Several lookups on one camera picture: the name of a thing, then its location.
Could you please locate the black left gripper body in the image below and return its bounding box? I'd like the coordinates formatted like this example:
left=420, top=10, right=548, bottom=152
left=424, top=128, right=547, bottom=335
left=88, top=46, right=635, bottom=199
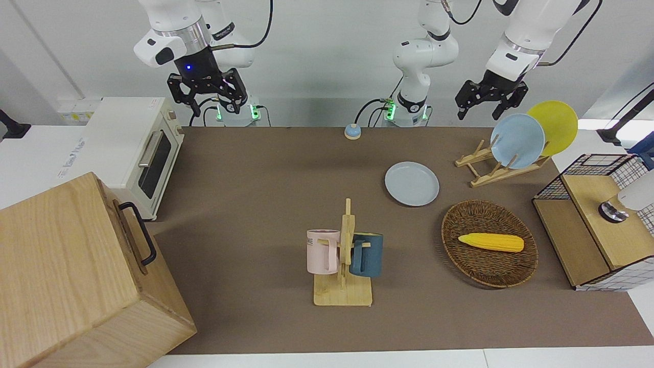
left=480, top=69, right=529, bottom=96

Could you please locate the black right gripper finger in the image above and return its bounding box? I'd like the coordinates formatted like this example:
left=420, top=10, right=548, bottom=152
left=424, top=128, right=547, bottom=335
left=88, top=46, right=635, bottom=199
left=219, top=68, right=250, bottom=114
left=167, top=74, right=201, bottom=118

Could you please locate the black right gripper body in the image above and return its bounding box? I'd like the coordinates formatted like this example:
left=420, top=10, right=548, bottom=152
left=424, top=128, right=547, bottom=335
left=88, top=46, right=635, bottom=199
left=174, top=46, right=226, bottom=96

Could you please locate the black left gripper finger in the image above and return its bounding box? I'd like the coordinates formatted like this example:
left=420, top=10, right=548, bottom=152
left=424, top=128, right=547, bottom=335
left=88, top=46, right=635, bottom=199
left=493, top=86, right=530, bottom=121
left=456, top=80, right=491, bottom=121

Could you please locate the gray plate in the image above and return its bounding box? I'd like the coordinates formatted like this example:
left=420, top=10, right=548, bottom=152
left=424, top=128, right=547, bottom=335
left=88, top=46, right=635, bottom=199
left=385, top=162, right=440, bottom=207

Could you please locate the light blue plate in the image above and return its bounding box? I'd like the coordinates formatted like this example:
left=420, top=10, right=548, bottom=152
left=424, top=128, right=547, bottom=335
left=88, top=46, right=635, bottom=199
left=490, top=113, right=546, bottom=170

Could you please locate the yellow plate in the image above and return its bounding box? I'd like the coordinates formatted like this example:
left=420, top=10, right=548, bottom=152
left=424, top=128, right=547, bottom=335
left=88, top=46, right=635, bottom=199
left=527, top=101, right=578, bottom=157

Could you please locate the wooden plate rack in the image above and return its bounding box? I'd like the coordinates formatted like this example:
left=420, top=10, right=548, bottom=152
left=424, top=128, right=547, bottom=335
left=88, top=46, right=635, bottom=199
left=455, top=134, right=552, bottom=188

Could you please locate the white toaster oven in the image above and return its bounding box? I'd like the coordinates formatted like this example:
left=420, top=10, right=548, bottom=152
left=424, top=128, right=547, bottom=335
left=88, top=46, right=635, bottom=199
left=72, top=97, right=185, bottom=221

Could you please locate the yellow corn cob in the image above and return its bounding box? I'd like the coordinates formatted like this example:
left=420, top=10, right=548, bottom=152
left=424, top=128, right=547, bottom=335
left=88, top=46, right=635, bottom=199
left=458, top=233, right=525, bottom=253

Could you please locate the blue object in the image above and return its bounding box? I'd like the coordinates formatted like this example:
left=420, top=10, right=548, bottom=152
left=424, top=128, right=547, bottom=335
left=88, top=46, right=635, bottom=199
left=627, top=138, right=654, bottom=169

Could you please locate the white object with metal base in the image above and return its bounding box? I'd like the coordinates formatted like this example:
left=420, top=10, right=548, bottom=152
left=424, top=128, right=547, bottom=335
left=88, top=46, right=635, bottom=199
left=599, top=169, right=654, bottom=223

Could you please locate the white printed box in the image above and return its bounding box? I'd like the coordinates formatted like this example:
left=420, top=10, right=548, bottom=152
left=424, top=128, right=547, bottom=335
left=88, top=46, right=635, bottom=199
left=0, top=125, right=103, bottom=210

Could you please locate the brown wicker basket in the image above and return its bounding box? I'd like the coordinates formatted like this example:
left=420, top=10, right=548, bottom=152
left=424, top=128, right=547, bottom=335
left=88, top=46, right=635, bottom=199
left=441, top=200, right=539, bottom=289

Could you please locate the pink mug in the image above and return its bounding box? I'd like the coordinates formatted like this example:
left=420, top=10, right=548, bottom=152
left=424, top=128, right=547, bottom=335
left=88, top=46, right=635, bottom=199
left=307, top=229, right=341, bottom=274

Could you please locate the dark blue mug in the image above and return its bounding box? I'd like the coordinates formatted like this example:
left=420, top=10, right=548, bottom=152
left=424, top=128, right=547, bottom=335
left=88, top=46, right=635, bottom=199
left=350, top=233, right=384, bottom=278

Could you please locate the brown table mat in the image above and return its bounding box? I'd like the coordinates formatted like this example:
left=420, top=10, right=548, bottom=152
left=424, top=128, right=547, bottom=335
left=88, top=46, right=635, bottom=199
left=146, top=126, right=654, bottom=355

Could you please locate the large wooden box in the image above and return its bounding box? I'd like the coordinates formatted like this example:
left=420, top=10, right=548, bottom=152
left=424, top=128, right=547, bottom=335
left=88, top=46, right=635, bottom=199
left=0, top=172, right=197, bottom=368

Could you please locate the wooden mug stand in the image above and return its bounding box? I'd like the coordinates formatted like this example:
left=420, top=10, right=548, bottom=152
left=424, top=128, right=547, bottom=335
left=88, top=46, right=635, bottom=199
left=313, top=198, right=373, bottom=307

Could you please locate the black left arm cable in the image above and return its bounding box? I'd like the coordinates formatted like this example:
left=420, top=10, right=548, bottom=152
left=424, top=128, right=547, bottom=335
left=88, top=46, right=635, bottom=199
left=442, top=0, right=603, bottom=67

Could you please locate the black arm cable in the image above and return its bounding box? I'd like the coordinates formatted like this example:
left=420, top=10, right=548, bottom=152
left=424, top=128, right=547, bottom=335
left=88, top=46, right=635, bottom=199
left=442, top=0, right=603, bottom=67
left=211, top=0, right=273, bottom=52

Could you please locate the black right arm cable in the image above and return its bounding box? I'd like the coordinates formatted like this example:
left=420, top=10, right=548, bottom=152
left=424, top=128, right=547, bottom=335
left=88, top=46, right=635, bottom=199
left=211, top=0, right=273, bottom=52

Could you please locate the black camera stand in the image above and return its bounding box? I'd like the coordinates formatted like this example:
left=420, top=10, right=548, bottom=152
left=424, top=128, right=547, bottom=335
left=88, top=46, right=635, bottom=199
left=597, top=82, right=654, bottom=146

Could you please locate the white wall socket strip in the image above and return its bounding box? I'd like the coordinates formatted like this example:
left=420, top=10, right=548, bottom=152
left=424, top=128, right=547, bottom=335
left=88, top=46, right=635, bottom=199
left=57, top=100, right=100, bottom=123

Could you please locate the black box handle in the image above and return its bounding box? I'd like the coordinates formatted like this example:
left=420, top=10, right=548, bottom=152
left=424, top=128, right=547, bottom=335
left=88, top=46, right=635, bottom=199
left=119, top=202, right=157, bottom=267

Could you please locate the wire grid wooden shelf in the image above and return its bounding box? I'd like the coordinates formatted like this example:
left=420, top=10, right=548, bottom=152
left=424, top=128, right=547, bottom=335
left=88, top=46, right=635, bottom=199
left=532, top=153, right=654, bottom=292

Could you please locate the black clamp mount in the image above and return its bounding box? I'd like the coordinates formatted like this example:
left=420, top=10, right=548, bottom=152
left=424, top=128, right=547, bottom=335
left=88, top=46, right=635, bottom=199
left=0, top=109, right=31, bottom=140

